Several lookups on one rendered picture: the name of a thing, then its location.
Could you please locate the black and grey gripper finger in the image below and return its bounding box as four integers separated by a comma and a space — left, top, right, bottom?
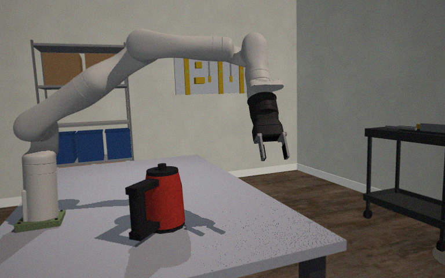
254, 133, 266, 161
278, 132, 290, 160

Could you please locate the red kettle with black handle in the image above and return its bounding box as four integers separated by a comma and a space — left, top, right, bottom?
125, 163, 185, 241

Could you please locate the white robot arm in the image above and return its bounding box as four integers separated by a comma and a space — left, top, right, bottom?
13, 28, 271, 222

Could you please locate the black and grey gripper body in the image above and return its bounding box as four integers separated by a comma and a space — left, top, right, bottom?
247, 78, 284, 142

